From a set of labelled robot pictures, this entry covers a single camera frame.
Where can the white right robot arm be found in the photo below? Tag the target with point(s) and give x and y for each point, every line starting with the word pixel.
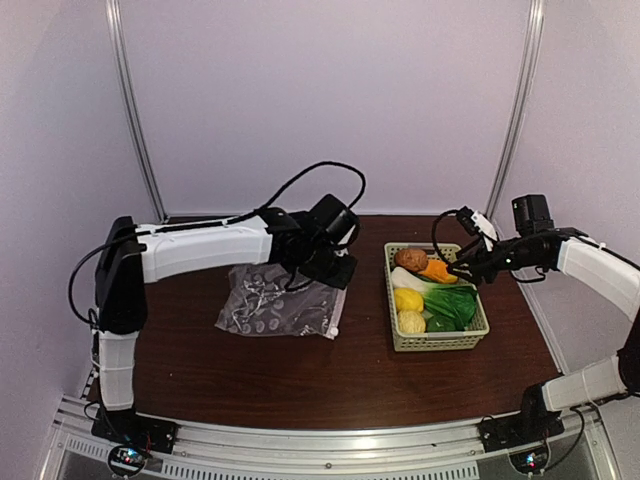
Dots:
pixel 603 279

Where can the beige walnut toy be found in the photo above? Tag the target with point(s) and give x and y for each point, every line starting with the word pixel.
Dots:
pixel 411 322

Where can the green pepper toy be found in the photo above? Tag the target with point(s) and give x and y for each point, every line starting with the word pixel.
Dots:
pixel 440 324

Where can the circuit board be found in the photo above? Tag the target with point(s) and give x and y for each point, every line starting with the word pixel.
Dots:
pixel 125 460
pixel 530 461

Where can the pale green perforated basket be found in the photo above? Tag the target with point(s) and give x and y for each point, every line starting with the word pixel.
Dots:
pixel 429 316

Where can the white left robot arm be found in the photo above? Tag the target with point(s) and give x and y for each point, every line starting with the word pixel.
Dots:
pixel 137 255

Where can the orange mango slice toy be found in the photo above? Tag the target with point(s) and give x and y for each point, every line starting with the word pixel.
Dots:
pixel 436 271

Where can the aluminium front rail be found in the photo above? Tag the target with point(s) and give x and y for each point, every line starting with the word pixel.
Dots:
pixel 451 450

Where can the yellow lemon toy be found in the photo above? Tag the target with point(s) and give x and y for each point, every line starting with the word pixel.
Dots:
pixel 407 299

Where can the green bok choy toy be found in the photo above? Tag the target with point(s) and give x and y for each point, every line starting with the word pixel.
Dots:
pixel 458 301

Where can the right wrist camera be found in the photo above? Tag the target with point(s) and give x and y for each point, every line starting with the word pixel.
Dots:
pixel 476 223

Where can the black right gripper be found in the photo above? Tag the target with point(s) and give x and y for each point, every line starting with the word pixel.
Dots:
pixel 475 259

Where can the clear zip top bag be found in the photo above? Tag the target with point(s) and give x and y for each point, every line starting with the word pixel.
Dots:
pixel 259 305

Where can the left circuit board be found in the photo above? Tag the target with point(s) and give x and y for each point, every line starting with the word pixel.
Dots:
pixel 125 460

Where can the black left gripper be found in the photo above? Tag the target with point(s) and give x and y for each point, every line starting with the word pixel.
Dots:
pixel 340 278

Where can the left aluminium corner post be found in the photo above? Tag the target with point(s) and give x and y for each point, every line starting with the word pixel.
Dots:
pixel 125 80

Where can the aluminium corner post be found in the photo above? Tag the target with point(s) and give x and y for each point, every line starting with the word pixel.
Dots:
pixel 125 80
pixel 527 71

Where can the right aluminium corner post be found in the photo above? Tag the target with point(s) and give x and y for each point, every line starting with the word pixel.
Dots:
pixel 527 71

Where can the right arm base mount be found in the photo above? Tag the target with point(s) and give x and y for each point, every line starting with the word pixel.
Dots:
pixel 518 429

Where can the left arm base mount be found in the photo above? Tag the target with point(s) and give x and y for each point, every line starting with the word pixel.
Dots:
pixel 129 428

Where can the brown potato toy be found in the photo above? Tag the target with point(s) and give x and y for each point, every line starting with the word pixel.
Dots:
pixel 412 259

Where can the right circuit board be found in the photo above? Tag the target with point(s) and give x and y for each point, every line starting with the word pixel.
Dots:
pixel 530 461

